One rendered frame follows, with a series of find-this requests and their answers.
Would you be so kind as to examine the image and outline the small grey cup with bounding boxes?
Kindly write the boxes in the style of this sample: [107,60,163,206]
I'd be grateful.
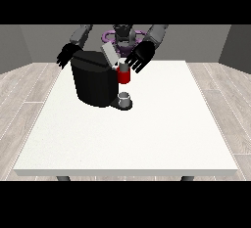
[118,91,132,108]

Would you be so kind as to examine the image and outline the black coffee machine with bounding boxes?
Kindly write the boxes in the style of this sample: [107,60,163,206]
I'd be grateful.
[70,50,133,111]

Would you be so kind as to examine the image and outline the pale grey machine lid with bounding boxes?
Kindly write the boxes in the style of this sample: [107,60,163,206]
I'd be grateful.
[100,41,121,68]

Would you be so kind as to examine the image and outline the grey robot trunk purple rings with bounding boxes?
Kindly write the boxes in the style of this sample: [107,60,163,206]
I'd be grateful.
[101,24,149,57]

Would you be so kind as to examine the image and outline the red pod holder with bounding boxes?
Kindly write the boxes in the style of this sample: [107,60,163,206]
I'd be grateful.
[117,68,131,85]

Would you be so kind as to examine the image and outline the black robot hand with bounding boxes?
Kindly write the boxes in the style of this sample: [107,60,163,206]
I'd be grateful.
[125,40,156,74]
[56,42,83,70]

